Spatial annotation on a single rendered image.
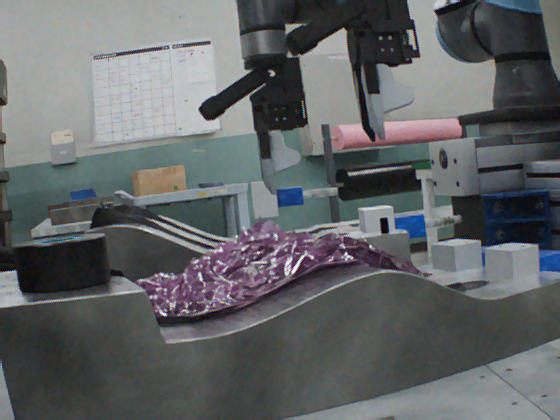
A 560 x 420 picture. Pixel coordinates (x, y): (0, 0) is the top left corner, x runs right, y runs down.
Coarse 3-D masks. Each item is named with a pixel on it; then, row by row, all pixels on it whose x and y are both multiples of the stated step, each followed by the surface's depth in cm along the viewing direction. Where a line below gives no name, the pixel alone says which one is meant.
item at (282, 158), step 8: (272, 136) 124; (280, 136) 125; (272, 144) 125; (280, 144) 124; (272, 152) 124; (280, 152) 124; (288, 152) 124; (296, 152) 124; (264, 160) 123; (272, 160) 124; (280, 160) 124; (288, 160) 124; (296, 160) 124; (264, 168) 123; (272, 168) 123; (280, 168) 124; (288, 168) 124; (264, 176) 124; (272, 176) 124; (264, 184) 125; (272, 184) 124; (272, 192) 125
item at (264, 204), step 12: (252, 192) 125; (264, 192) 125; (276, 192) 126; (288, 192) 126; (300, 192) 126; (312, 192) 128; (324, 192) 128; (336, 192) 128; (264, 204) 125; (276, 204) 126; (288, 204) 126; (300, 204) 126; (264, 216) 126
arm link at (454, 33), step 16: (448, 0) 138; (464, 0) 137; (480, 0) 137; (448, 16) 139; (464, 16) 137; (448, 32) 142; (464, 32) 138; (448, 48) 145; (464, 48) 141; (480, 48) 137
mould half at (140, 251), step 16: (112, 224) 94; (128, 224) 93; (160, 224) 105; (336, 224) 115; (112, 240) 91; (128, 240) 91; (144, 240) 91; (160, 240) 92; (176, 240) 93; (224, 240) 114; (368, 240) 93; (384, 240) 93; (400, 240) 93; (112, 256) 91; (128, 256) 91; (144, 256) 92; (160, 256) 92; (176, 256) 92; (192, 256) 92; (400, 256) 93; (128, 272) 92; (144, 272) 92
